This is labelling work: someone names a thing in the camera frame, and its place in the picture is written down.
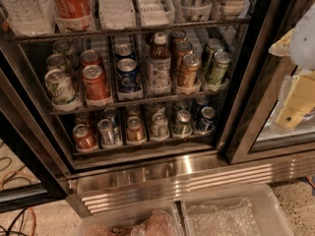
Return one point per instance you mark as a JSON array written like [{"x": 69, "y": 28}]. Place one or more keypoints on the clear plastic bin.
[
  {"x": 241, "y": 210},
  {"x": 153, "y": 218}
]

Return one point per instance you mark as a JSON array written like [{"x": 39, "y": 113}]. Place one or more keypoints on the stainless steel fridge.
[{"x": 111, "y": 178}]

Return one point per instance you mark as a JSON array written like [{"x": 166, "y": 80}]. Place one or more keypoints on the orange can bottom shelf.
[{"x": 135, "y": 131}]

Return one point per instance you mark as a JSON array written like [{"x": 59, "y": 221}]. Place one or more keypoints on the right clear plastic bin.
[{"x": 241, "y": 210}]

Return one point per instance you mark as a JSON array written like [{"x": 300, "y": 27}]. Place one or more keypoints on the blue can bottom shelf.
[{"x": 205, "y": 121}]

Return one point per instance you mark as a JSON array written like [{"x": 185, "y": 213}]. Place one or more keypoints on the left fridge glass door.
[{"x": 21, "y": 134}]

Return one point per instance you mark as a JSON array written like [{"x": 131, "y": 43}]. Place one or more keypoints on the left clear plastic bin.
[{"x": 153, "y": 218}]

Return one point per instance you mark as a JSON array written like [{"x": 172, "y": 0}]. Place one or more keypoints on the striped tall can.
[{"x": 196, "y": 10}]

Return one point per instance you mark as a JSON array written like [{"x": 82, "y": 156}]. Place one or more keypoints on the red cola bottle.
[{"x": 73, "y": 15}]

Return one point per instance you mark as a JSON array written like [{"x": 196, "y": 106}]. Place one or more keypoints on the fridge glass door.
[
  {"x": 253, "y": 139},
  {"x": 21, "y": 134}
]

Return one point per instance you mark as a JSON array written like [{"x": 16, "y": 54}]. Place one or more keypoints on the white empty shelf tray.
[{"x": 155, "y": 12}]

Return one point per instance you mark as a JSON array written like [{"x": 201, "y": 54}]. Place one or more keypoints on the blue pepsi can front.
[{"x": 129, "y": 79}]

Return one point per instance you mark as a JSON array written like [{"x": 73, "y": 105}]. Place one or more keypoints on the red soda can front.
[{"x": 97, "y": 87}]

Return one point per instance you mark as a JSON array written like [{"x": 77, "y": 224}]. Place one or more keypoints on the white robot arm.
[{"x": 302, "y": 46}]

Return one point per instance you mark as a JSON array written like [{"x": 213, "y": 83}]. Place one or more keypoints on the orange brown can front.
[{"x": 187, "y": 81}]

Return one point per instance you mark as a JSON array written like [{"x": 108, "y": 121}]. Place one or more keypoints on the clear water bottle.
[{"x": 30, "y": 17}]

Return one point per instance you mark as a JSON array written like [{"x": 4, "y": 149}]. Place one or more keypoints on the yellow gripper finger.
[
  {"x": 296, "y": 99},
  {"x": 282, "y": 47}
]

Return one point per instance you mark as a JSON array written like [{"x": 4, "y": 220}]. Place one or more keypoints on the green can bottom shelf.
[{"x": 182, "y": 125}]

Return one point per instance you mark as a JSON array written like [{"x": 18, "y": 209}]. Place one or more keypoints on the silver can bottom shelf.
[{"x": 109, "y": 136}]

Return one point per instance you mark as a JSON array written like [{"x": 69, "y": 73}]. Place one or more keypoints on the right fridge glass door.
[{"x": 253, "y": 139}]

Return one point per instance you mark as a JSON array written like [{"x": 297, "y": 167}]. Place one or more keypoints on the red can bottom shelf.
[{"x": 84, "y": 138}]

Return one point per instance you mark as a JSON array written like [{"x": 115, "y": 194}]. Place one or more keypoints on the iced tea bottle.
[{"x": 158, "y": 73}]

